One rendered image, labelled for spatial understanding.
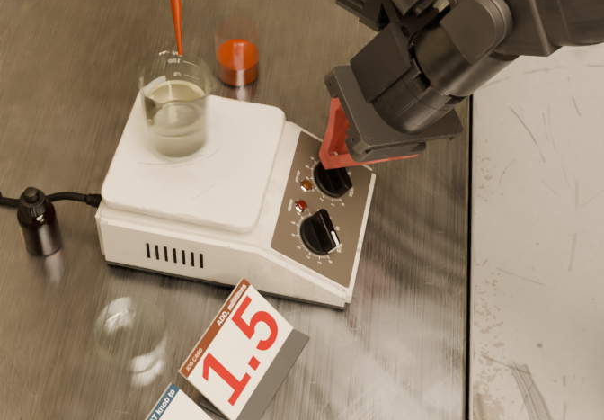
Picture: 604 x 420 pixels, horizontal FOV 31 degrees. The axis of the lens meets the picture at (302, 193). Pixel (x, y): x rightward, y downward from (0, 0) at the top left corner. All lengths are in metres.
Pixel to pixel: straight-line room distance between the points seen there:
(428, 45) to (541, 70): 0.32
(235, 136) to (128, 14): 0.26
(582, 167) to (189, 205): 0.36
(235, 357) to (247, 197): 0.12
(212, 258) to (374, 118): 0.17
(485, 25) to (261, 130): 0.25
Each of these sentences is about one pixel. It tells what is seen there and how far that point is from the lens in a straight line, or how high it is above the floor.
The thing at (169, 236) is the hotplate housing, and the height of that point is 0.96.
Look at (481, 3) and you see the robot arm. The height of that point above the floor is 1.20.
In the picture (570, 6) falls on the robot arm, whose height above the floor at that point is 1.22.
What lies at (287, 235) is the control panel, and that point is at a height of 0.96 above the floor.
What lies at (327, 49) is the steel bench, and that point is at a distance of 1.04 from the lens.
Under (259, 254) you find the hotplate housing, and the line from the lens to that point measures 0.81.
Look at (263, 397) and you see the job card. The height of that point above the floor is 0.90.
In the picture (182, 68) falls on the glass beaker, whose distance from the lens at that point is 0.82.
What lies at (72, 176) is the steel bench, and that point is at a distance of 0.94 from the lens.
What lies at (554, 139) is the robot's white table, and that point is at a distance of 1.00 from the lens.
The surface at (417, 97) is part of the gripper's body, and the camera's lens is 0.76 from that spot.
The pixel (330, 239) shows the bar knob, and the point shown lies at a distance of 0.83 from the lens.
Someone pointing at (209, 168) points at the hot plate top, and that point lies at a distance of 0.83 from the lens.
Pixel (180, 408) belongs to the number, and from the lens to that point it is 0.79.
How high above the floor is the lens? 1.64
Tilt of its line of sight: 54 degrees down
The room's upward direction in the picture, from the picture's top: 5 degrees clockwise
